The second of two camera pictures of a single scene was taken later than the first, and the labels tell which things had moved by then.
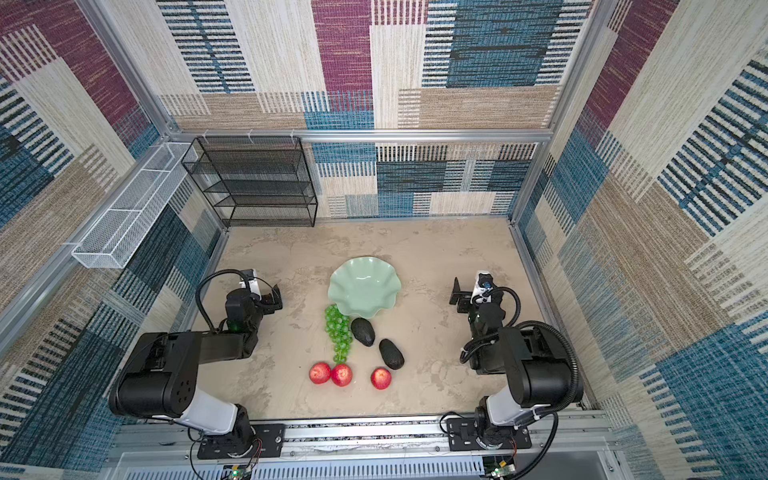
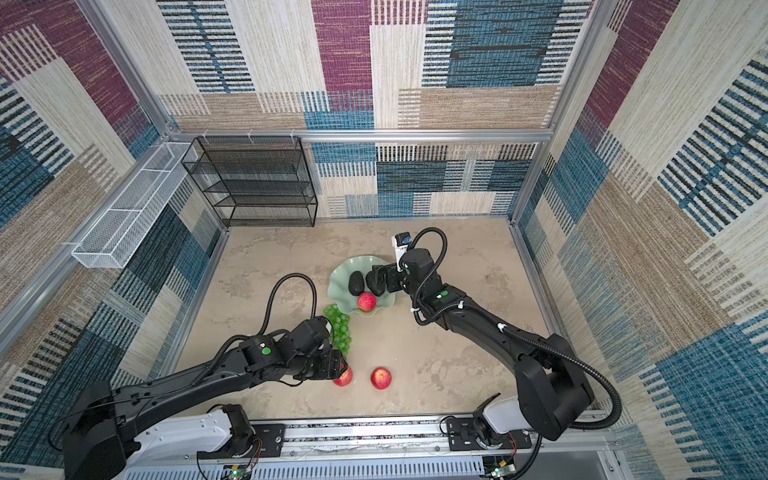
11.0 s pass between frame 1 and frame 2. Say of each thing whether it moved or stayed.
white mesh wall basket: stayed
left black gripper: moved
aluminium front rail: stayed
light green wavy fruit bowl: stayed
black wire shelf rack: stayed
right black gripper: moved
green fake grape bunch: stayed
